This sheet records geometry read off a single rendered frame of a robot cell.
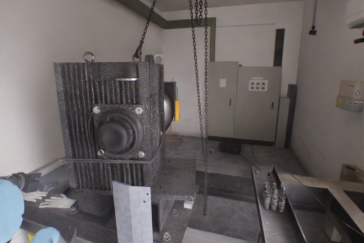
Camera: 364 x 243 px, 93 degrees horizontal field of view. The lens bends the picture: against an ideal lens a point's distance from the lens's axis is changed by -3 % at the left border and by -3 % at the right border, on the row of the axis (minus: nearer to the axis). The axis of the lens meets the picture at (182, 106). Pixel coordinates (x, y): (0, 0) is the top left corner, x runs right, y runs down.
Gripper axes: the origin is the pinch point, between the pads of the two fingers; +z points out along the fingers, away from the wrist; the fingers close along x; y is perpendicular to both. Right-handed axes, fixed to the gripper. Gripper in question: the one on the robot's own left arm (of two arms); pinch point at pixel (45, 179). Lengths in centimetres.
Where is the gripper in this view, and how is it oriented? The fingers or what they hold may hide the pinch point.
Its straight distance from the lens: 123.3
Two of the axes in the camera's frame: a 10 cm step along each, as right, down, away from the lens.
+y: 2.6, -9.5, 1.9
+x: -9.4, -2.0, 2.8
